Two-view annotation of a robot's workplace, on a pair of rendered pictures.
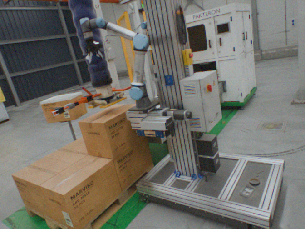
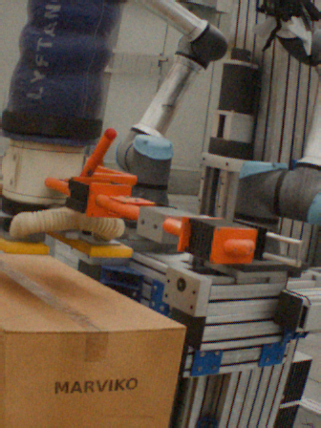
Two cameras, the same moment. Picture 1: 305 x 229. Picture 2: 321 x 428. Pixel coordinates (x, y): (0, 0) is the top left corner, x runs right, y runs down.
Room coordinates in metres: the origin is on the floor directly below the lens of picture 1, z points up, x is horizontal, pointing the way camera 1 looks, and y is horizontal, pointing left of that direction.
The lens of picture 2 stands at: (1.78, 1.89, 1.35)
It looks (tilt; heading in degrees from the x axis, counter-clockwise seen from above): 8 degrees down; 287
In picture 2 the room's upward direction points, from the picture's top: 8 degrees clockwise
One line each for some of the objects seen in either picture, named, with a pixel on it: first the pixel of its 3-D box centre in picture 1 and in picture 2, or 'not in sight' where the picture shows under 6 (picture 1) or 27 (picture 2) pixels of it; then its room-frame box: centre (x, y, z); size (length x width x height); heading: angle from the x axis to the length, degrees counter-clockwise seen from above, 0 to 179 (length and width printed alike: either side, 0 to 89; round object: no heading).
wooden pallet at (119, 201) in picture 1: (94, 187); not in sight; (2.43, 0.88, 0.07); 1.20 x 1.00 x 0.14; 142
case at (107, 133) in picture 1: (114, 128); (28, 366); (2.48, 0.46, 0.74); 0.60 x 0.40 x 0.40; 143
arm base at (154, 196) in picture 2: not in sight; (145, 199); (2.48, -0.25, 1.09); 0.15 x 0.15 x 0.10
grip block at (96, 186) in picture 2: (87, 98); (97, 197); (2.28, 0.61, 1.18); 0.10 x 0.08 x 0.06; 52
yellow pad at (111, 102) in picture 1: (113, 101); (73, 227); (2.42, 0.39, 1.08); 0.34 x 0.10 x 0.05; 142
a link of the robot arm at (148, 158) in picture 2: not in sight; (150, 159); (2.48, -0.25, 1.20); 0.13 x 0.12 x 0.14; 128
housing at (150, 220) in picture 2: (70, 106); (165, 224); (2.11, 0.75, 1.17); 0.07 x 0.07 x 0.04; 52
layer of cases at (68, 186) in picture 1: (87, 168); not in sight; (2.43, 0.88, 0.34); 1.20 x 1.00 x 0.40; 142
